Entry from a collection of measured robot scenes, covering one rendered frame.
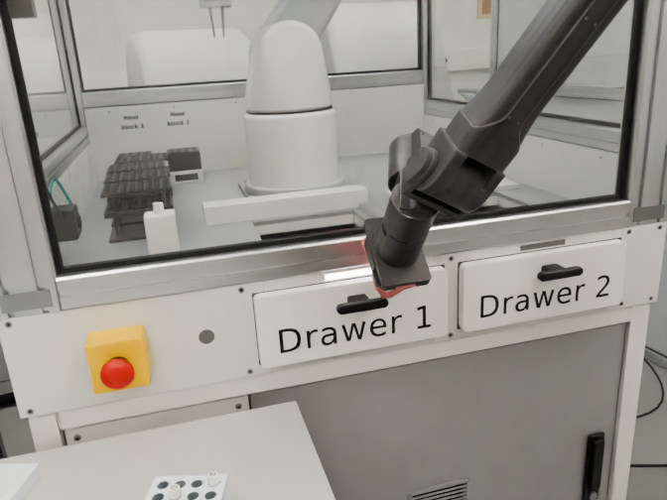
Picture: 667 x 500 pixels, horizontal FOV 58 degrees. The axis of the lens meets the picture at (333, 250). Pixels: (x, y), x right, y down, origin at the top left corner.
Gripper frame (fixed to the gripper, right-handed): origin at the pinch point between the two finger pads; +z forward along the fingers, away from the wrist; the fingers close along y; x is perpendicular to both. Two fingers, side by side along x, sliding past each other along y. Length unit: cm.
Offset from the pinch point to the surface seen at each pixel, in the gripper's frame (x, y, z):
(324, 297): 8.3, 0.5, 2.5
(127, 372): 35.1, -6.8, 1.3
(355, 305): 4.6, -2.4, 0.6
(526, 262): -23.9, 1.7, 2.5
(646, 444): -105, -13, 109
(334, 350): 7.1, -5.0, 9.2
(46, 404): 47.0, -5.6, 10.6
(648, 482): -94, -24, 100
